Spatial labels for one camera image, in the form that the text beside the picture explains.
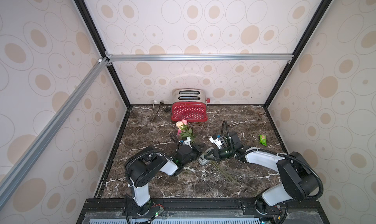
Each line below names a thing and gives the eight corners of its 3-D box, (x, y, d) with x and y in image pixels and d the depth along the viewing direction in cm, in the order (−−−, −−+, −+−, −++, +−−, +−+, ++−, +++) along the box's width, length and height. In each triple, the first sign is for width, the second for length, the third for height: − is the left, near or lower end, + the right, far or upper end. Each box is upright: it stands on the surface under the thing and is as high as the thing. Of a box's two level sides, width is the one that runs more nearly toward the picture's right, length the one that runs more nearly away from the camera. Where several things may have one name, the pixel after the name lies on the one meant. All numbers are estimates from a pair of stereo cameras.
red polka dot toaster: (173, 123, 111) (170, 105, 96) (175, 106, 122) (172, 88, 108) (207, 123, 111) (209, 105, 96) (205, 106, 122) (207, 88, 108)
